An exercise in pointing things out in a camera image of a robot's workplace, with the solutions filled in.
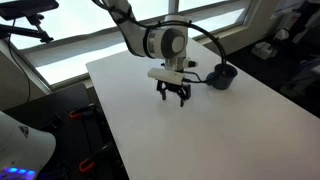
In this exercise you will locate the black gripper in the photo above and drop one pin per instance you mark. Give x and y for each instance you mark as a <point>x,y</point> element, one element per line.
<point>174,87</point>

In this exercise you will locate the dark blue mug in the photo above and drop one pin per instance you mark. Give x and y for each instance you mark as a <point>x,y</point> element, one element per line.
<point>220,79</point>

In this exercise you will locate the white power adapter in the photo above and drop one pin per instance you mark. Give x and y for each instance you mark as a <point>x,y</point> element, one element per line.
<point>264,50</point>

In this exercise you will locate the white device with blue lights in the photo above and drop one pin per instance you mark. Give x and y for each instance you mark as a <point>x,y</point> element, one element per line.
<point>23,146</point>

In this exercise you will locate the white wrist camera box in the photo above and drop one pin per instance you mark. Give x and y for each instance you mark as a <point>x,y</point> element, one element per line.
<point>166,76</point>

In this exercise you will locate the grey window frame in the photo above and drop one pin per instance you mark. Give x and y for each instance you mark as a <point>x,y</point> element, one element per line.
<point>83,42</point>

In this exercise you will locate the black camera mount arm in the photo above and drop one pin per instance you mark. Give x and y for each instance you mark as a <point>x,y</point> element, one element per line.
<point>31,30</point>

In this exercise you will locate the black camera on stand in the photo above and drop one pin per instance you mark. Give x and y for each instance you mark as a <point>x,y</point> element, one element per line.
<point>26,7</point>

